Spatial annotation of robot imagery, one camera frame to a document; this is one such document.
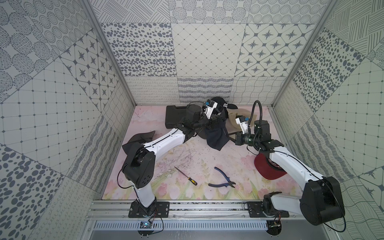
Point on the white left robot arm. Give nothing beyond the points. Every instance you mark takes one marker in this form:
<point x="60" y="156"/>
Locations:
<point x="139" y="166"/>

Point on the dark red baseball cap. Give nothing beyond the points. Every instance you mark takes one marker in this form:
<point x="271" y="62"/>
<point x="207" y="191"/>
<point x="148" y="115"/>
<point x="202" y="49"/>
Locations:
<point x="266" y="169"/>

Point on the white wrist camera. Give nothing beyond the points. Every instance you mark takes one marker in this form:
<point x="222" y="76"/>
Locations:
<point x="209" y="107"/>
<point x="243" y="122"/>

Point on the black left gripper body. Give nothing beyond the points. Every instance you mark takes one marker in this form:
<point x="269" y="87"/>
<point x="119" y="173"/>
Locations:
<point x="216" y="117"/>

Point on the navy baseball cap metal buckle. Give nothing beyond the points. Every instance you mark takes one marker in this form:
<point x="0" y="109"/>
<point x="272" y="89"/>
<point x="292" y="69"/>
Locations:
<point x="216" y="138"/>

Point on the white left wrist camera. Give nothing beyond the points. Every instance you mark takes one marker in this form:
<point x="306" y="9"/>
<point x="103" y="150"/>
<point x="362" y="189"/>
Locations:
<point x="209" y="107"/>

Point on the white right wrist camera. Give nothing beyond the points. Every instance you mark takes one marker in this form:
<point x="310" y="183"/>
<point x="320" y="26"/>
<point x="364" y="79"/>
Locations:
<point x="243" y="122"/>

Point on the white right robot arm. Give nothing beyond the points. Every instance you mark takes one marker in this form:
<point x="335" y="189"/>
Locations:
<point x="321" y="200"/>

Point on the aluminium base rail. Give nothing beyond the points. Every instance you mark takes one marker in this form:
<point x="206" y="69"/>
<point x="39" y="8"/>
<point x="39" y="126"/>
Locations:
<point x="184" y="215"/>

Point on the black plastic tool case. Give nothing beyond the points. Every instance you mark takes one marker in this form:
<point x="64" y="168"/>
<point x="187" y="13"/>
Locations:
<point x="174" y="115"/>

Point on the yellow handled screwdriver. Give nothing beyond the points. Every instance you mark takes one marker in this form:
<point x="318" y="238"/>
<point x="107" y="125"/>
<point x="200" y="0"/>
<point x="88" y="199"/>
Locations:
<point x="189" y="178"/>

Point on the dark grey baseball cap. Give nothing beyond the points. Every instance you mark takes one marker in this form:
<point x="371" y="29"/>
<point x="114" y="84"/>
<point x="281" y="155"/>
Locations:
<point x="141" y="138"/>

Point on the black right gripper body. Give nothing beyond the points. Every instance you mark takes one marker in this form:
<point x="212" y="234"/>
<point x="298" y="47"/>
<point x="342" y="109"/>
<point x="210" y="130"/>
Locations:
<point x="238" y="139"/>

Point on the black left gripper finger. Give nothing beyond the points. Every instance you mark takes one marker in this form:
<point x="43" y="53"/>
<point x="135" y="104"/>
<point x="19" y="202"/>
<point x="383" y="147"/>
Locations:
<point x="218" y="125"/>
<point x="218" y="119"/>

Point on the beige baseball cap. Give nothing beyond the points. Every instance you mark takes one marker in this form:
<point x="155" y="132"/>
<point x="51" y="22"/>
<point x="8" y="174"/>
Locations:
<point x="231" y="124"/>

